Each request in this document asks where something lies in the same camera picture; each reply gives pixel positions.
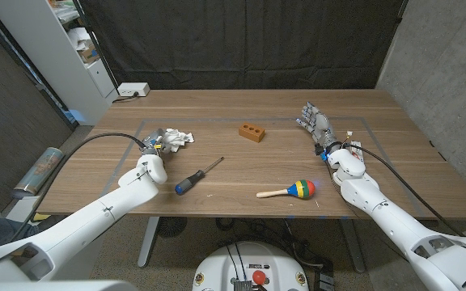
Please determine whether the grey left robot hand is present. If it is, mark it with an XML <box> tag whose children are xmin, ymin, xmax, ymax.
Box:
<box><xmin>140</xmin><ymin>128</ymin><xmax>173</xmax><ymax>157</ymax></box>

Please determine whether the orange brick block with holes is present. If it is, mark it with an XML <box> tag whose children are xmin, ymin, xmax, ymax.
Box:
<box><xmin>238</xmin><ymin>122</ymin><xmax>266</xmax><ymax>143</ymax></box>

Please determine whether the white shelf cabinet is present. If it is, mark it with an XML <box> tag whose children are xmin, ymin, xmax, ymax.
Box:
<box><xmin>0</xmin><ymin>0</ymin><xmax>120</xmax><ymax>126</ymax></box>

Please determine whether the white robot torso base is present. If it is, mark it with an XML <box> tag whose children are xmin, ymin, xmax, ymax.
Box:
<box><xmin>192</xmin><ymin>241</ymin><xmax>310</xmax><ymax>291</ymax></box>

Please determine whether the colourful striped wooden maraca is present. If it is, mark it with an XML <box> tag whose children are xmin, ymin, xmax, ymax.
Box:
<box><xmin>256</xmin><ymin>179</ymin><xmax>316</xmax><ymax>200</ymax></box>

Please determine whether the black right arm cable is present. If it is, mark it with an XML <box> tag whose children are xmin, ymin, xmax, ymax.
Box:
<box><xmin>344</xmin><ymin>141</ymin><xmax>464</xmax><ymax>238</ymax></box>

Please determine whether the grey table leg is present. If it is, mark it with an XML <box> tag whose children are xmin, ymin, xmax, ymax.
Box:
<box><xmin>339</xmin><ymin>218</ymin><xmax>366</xmax><ymax>274</ymax></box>
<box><xmin>137</xmin><ymin>216</ymin><xmax>161</xmax><ymax>268</ymax></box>

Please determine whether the white paper napkin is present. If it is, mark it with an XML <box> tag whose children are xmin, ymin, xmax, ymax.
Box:
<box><xmin>160</xmin><ymin>128</ymin><xmax>196</xmax><ymax>154</ymax></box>

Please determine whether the black blue handled screwdriver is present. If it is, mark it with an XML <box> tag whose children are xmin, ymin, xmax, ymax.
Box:
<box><xmin>174</xmin><ymin>156</ymin><xmax>225</xmax><ymax>196</ymax></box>

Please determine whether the cardboard box on shelf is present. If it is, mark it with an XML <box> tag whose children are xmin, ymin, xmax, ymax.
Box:
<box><xmin>79</xmin><ymin>40</ymin><xmax>100</xmax><ymax>64</ymax></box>

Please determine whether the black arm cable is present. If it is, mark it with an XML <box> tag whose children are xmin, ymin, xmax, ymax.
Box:
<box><xmin>8</xmin><ymin>132</ymin><xmax>147</xmax><ymax>243</ymax></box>
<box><xmin>344</xmin><ymin>141</ymin><xmax>464</xmax><ymax>238</ymax></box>

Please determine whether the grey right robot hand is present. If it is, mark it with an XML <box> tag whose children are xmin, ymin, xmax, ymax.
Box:
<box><xmin>295</xmin><ymin>101</ymin><xmax>341</xmax><ymax>150</ymax></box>

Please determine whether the white robot head cover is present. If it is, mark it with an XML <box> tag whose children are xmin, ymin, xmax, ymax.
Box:
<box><xmin>0</xmin><ymin>280</ymin><xmax>139</xmax><ymax>291</ymax></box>

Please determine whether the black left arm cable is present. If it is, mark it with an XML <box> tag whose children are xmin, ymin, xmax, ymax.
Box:
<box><xmin>8</xmin><ymin>132</ymin><xmax>147</xmax><ymax>243</ymax></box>

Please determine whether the round black fan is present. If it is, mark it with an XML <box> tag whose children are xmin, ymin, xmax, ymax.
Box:
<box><xmin>156</xmin><ymin>217</ymin><xmax>189</xmax><ymax>238</ymax></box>

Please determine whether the rolled printed poster tube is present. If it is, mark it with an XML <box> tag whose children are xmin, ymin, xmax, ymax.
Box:
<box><xmin>12</xmin><ymin>146</ymin><xmax>65</xmax><ymax>198</ymax></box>

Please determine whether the black cloth backdrop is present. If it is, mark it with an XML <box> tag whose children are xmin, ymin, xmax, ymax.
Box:
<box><xmin>78</xmin><ymin>0</ymin><xmax>408</xmax><ymax>91</ymax></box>

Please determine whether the white power strip box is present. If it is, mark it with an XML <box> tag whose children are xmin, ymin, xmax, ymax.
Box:
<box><xmin>116</xmin><ymin>82</ymin><xmax>151</xmax><ymax>98</ymax></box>

